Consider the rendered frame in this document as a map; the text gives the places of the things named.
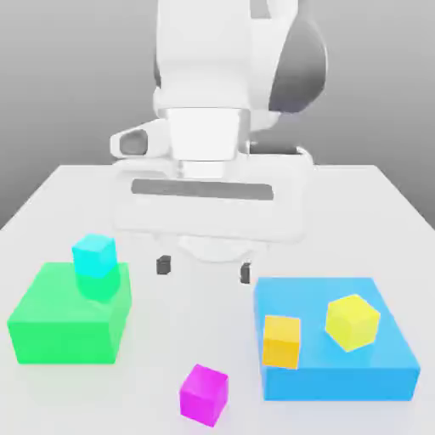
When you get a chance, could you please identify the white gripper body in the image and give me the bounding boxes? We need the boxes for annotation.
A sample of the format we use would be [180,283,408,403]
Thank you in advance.
[112,152,314,245]

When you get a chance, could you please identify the small green cube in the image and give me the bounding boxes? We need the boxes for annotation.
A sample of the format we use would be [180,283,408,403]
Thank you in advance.
[75,263,122,304]

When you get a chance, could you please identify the small cyan cube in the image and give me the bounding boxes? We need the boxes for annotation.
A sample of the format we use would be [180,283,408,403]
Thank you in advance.
[71,233,118,279]

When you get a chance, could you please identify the small orange cube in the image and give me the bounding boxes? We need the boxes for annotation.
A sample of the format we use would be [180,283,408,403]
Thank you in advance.
[261,314,302,370]

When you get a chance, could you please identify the small yellow cube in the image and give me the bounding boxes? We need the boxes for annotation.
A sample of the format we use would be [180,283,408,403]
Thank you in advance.
[324,292,382,353]

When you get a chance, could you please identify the small magenta cube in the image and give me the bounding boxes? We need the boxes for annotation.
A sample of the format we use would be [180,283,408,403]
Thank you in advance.
[178,363,230,428]

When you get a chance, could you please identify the large green box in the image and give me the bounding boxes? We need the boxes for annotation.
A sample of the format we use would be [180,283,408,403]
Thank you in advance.
[6,261,133,366]

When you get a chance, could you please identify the large blue box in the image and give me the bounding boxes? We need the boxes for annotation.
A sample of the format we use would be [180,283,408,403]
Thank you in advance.
[253,276,422,403]

